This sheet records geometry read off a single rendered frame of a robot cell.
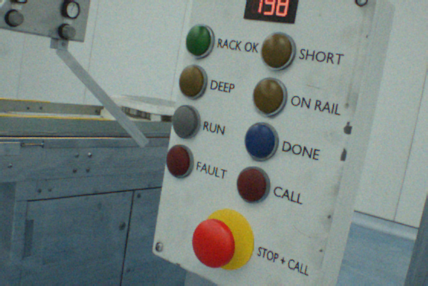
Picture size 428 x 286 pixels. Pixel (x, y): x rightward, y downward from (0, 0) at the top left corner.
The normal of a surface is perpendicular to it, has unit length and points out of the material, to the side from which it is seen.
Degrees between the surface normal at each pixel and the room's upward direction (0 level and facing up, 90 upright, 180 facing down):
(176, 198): 90
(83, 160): 90
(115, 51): 90
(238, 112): 90
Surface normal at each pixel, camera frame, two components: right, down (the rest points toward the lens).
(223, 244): -0.21, -0.08
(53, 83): -0.48, 0.04
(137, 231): 0.79, 0.22
